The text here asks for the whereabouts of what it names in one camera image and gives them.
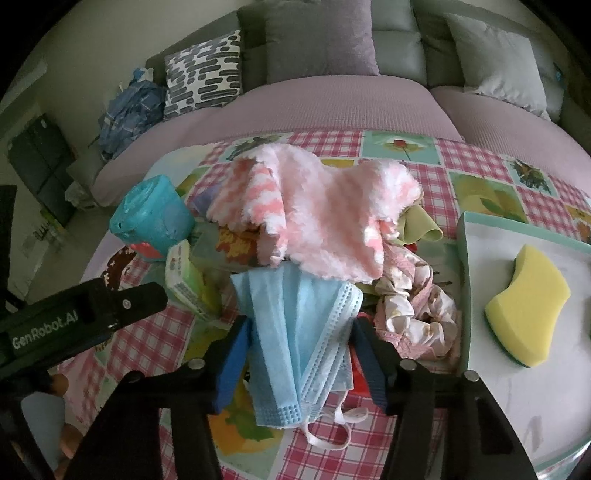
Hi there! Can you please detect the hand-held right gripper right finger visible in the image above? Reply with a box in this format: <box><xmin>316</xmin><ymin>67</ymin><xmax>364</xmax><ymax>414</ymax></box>
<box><xmin>353</xmin><ymin>316</ymin><xmax>539</xmax><ymax>480</ymax></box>

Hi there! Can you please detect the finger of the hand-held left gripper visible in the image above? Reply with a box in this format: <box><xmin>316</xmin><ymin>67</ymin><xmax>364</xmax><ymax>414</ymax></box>
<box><xmin>95</xmin><ymin>278</ymin><xmax>168</xmax><ymax>332</ymax></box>

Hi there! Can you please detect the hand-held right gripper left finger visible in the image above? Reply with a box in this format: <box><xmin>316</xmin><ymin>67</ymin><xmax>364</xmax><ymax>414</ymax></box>
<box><xmin>60</xmin><ymin>316</ymin><xmax>253</xmax><ymax>480</ymax></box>

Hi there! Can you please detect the blue face mask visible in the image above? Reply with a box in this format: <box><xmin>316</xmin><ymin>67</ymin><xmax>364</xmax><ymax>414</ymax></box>
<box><xmin>229</xmin><ymin>265</ymin><xmax>370</xmax><ymax>450</ymax></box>

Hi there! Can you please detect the pink white fluffy towel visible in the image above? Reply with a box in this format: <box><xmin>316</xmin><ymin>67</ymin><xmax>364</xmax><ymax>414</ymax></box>
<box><xmin>205</xmin><ymin>144</ymin><xmax>422</xmax><ymax>282</ymax></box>

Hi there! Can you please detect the white tray with teal rim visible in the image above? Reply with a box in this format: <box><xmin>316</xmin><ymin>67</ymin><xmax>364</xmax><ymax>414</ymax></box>
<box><xmin>455</xmin><ymin>211</ymin><xmax>591</xmax><ymax>480</ymax></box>

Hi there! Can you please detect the person's left hand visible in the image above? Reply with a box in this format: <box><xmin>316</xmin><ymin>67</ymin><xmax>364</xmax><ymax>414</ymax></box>
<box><xmin>49</xmin><ymin>373</ymin><xmax>90</xmax><ymax>476</ymax></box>

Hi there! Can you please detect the green tissue pack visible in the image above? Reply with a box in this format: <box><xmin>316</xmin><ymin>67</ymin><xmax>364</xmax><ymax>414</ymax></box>
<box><xmin>165</xmin><ymin>240</ymin><xmax>222</xmax><ymax>321</ymax></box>

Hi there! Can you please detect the floral scrunchie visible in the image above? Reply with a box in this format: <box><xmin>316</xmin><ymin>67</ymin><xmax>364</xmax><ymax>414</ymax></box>
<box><xmin>374</xmin><ymin>267</ymin><xmax>458</xmax><ymax>361</ymax></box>

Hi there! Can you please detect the teal wet wipes pack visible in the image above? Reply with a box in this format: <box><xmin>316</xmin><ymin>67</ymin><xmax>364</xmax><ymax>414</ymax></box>
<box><xmin>109</xmin><ymin>175</ymin><xmax>195</xmax><ymax>261</ymax></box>

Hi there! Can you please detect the pink patterned cloth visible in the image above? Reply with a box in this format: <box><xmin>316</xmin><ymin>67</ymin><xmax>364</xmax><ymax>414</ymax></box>
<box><xmin>381</xmin><ymin>244</ymin><xmax>433</xmax><ymax>282</ymax></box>

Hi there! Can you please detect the colourful snack packet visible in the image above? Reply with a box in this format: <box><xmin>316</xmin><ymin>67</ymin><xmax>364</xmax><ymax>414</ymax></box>
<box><xmin>191</xmin><ymin>222</ymin><xmax>271</xmax><ymax>278</ymax></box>

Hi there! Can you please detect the olive green cloth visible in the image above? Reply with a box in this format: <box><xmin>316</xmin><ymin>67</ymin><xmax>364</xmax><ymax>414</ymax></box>
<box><xmin>398</xmin><ymin>203</ymin><xmax>441</xmax><ymax>245</ymax></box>

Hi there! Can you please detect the dark cabinet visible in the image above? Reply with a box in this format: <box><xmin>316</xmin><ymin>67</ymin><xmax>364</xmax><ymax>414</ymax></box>
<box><xmin>7</xmin><ymin>113</ymin><xmax>77</xmax><ymax>227</ymax></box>

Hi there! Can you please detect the yellow sponge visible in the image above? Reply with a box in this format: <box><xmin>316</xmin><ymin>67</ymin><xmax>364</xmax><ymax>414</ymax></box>
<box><xmin>483</xmin><ymin>244</ymin><xmax>572</xmax><ymax>368</ymax></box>

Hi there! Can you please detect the blue clothes pile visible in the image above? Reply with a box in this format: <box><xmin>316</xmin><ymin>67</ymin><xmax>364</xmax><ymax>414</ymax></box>
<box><xmin>98</xmin><ymin>69</ymin><xmax>167</xmax><ymax>160</ymax></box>

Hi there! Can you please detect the checkered printed tablecloth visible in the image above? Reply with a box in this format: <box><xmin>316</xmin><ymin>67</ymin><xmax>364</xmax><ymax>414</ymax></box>
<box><xmin>78</xmin><ymin>130</ymin><xmax>591</xmax><ymax>480</ymax></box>

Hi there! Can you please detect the black white patterned pillow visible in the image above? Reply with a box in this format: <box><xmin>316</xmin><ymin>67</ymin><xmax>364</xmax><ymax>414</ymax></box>
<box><xmin>163</xmin><ymin>30</ymin><xmax>243</xmax><ymax>121</ymax></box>

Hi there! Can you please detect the purple sofa cover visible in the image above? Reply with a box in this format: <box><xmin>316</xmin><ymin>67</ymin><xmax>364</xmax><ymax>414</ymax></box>
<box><xmin>92</xmin><ymin>78</ymin><xmax>591</xmax><ymax>208</ymax></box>

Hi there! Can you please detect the grey sofa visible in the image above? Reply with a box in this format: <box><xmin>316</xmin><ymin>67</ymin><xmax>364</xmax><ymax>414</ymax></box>
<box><xmin>67</xmin><ymin>0</ymin><xmax>591</xmax><ymax>213</ymax></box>

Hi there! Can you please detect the purple pillow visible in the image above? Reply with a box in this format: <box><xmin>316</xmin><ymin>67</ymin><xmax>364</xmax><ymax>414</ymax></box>
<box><xmin>264</xmin><ymin>0</ymin><xmax>380</xmax><ymax>84</ymax></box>

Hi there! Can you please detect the light grey pillow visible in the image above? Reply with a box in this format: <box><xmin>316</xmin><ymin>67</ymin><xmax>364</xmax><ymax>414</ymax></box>
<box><xmin>445</xmin><ymin>13</ymin><xmax>552</xmax><ymax>121</ymax></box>

